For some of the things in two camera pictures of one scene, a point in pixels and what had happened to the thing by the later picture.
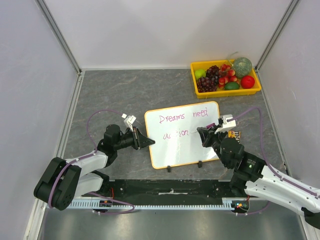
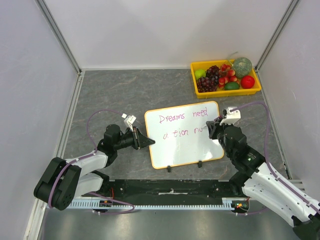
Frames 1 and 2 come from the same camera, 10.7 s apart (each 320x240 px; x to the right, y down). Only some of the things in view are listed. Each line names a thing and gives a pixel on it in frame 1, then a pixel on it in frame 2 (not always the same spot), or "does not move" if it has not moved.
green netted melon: (242, 67) does not move
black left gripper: (139, 140) does not move
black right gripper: (208, 136) to (216, 128)
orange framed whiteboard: (174, 130) does not move
